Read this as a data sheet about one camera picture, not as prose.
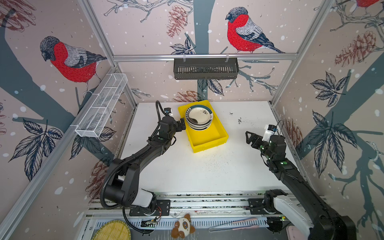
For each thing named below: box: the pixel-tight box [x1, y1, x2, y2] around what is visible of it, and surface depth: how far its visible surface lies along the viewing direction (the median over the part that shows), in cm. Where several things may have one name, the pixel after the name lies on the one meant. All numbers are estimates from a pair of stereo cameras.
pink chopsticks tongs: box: [208, 218, 260, 233], surface depth 68 cm
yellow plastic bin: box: [197, 100, 229, 152], surface depth 102 cm
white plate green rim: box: [185, 104, 214, 126], surface depth 106 cm
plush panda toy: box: [171, 213, 196, 239], surface depth 68 cm
